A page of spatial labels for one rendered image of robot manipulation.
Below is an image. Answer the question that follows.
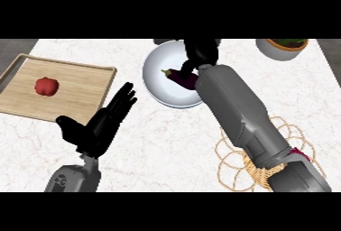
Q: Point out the small magenta object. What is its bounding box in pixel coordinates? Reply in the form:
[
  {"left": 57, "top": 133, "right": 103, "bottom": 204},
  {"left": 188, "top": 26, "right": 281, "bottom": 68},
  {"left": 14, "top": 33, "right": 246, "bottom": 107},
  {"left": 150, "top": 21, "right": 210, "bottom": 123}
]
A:
[{"left": 289, "top": 147, "right": 311, "bottom": 162}]

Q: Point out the wooden tray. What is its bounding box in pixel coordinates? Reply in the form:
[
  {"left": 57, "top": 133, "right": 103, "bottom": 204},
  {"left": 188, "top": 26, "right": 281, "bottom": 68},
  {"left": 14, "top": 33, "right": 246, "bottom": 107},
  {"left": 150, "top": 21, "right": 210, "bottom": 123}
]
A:
[{"left": 0, "top": 53, "right": 117, "bottom": 124}]

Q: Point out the white pot with plant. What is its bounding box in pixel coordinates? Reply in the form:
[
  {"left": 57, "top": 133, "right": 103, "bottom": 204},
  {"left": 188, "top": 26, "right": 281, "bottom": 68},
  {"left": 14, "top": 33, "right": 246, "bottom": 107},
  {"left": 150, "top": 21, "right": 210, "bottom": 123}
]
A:
[{"left": 253, "top": 38, "right": 309, "bottom": 62}]

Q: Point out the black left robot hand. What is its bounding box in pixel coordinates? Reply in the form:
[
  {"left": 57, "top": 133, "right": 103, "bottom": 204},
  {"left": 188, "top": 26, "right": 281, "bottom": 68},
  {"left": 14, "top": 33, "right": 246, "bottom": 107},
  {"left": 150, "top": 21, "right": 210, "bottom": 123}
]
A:
[{"left": 54, "top": 81, "right": 138, "bottom": 160}]

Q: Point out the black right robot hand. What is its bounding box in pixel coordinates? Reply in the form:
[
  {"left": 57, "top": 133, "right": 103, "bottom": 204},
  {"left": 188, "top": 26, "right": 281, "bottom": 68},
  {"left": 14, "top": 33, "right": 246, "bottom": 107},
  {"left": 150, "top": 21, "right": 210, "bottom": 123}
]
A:
[{"left": 178, "top": 38, "right": 221, "bottom": 77}]

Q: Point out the white bowl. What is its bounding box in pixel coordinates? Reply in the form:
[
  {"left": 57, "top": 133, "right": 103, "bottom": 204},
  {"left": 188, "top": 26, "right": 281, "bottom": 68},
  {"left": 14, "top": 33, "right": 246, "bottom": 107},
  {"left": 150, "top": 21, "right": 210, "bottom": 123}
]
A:
[{"left": 141, "top": 39, "right": 206, "bottom": 109}]

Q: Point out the red bell pepper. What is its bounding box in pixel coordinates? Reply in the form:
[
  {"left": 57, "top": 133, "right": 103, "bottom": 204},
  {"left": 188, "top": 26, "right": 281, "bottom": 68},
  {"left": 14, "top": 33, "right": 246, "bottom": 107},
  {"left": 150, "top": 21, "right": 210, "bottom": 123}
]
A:
[{"left": 33, "top": 76, "right": 61, "bottom": 97}]

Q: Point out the purple eggplant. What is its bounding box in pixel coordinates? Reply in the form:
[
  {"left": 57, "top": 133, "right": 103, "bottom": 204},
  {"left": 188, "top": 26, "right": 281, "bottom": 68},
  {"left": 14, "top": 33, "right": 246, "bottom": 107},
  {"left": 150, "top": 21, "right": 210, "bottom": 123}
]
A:
[{"left": 159, "top": 68, "right": 199, "bottom": 91}]

